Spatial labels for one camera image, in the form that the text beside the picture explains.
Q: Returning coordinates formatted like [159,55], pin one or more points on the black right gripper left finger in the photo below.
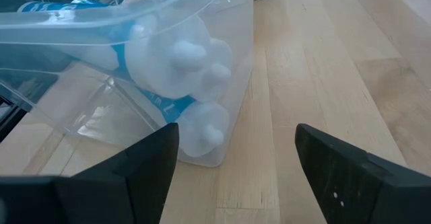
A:
[118,190]

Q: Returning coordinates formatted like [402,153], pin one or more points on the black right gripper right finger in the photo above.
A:
[353,190]

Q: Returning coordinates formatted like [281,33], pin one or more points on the blue silicone tube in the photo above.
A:
[161,69]
[202,130]
[220,74]

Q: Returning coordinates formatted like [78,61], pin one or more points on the frosted plastic bin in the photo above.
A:
[235,15]

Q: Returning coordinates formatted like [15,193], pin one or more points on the black table frame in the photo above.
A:
[10,116]

